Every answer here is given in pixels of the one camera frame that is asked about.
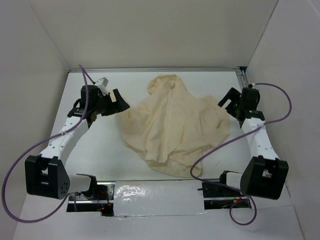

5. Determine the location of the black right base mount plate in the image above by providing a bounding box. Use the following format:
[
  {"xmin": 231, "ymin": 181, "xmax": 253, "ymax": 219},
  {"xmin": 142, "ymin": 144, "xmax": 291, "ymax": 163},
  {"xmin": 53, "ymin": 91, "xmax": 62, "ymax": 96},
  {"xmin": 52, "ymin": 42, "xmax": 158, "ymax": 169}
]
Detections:
[{"xmin": 198, "ymin": 182, "xmax": 251, "ymax": 210}]

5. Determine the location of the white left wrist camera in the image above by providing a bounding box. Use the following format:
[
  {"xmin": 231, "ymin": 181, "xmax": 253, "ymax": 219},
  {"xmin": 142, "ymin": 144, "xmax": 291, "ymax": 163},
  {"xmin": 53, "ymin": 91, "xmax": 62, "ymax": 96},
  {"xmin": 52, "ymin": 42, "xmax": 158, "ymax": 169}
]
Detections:
[{"xmin": 94, "ymin": 77, "xmax": 109, "ymax": 96}]

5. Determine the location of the cream yellow jacket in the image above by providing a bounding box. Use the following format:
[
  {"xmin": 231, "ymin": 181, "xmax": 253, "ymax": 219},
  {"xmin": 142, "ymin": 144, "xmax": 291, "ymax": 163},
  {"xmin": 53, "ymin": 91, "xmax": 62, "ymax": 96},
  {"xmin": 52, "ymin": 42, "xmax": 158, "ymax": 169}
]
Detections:
[{"xmin": 115, "ymin": 74, "xmax": 230, "ymax": 178}]

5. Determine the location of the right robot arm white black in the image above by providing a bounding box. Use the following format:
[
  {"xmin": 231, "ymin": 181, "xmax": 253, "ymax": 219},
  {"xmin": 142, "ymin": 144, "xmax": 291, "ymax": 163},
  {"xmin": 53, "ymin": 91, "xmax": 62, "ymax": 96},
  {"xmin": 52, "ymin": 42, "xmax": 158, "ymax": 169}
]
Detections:
[{"xmin": 218, "ymin": 87, "xmax": 289, "ymax": 200}]

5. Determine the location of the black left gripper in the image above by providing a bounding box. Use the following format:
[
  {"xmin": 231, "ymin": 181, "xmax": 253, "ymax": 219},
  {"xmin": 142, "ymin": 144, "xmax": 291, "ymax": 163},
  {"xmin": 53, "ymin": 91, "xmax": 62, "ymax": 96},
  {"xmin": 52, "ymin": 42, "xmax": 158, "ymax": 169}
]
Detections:
[{"xmin": 92, "ymin": 88, "xmax": 129, "ymax": 117}]

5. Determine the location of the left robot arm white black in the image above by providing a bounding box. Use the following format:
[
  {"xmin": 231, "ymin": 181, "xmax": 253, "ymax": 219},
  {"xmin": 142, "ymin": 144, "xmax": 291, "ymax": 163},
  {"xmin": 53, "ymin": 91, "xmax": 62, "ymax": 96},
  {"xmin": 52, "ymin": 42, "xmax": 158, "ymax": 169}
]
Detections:
[{"xmin": 24, "ymin": 85, "xmax": 130, "ymax": 200}]

